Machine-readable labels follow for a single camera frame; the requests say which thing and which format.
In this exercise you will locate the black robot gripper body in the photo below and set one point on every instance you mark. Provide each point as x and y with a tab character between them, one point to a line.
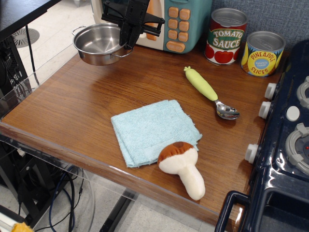
132	19

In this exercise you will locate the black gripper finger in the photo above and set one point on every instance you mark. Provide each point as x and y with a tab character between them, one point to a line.
129	45

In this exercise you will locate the small stainless steel pot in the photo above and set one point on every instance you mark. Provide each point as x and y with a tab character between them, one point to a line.
98	44

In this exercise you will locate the light blue cloth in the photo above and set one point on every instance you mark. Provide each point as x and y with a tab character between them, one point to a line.
142	133

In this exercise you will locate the toy microwave oven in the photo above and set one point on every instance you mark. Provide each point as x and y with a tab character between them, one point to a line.
185	21

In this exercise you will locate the tomato sauce can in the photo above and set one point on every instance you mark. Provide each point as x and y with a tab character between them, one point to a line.
226	31

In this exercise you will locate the plush toy mushroom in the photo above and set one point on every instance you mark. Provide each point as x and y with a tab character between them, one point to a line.
180	158

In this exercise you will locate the pineapple slices can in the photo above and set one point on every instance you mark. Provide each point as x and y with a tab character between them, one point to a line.
262	53

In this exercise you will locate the dark blue toy stove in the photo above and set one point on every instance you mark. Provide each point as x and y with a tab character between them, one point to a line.
278	200

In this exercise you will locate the green handled spoon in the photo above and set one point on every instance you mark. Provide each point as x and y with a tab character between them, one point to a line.
197	81

